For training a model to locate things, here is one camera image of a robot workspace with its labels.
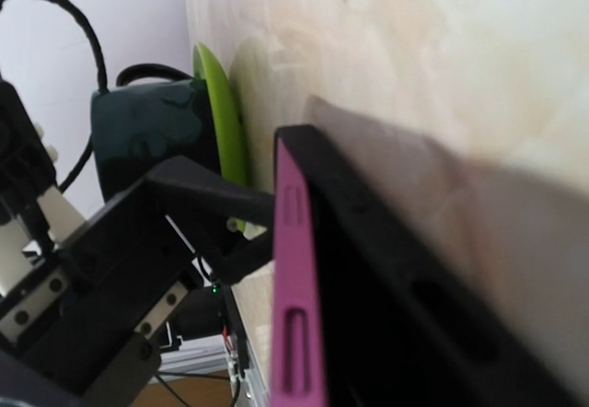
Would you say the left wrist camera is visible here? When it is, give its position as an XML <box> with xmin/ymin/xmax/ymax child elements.
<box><xmin>0</xmin><ymin>79</ymin><xmax>84</xmax><ymax>297</ymax></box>

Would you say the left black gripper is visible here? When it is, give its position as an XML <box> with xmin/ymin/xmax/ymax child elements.
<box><xmin>1</xmin><ymin>156</ymin><xmax>274</xmax><ymax>406</ymax></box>

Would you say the dark green mug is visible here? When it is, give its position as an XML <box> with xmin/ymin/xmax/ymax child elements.
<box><xmin>91</xmin><ymin>64</ymin><xmax>221</xmax><ymax>201</ymax></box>

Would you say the black phone case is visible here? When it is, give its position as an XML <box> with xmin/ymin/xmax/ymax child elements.
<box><xmin>274</xmin><ymin>124</ymin><xmax>578</xmax><ymax>406</ymax></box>

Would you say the green plate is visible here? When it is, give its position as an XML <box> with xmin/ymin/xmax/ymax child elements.
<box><xmin>191</xmin><ymin>41</ymin><xmax>252</xmax><ymax>236</ymax></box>

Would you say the purple phone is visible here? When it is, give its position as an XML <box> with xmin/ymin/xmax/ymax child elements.
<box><xmin>270</xmin><ymin>141</ymin><xmax>329</xmax><ymax>406</ymax></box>

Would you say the aluminium front rail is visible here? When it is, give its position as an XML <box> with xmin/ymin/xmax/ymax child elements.
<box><xmin>151</xmin><ymin>282</ymin><xmax>272</xmax><ymax>407</ymax></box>

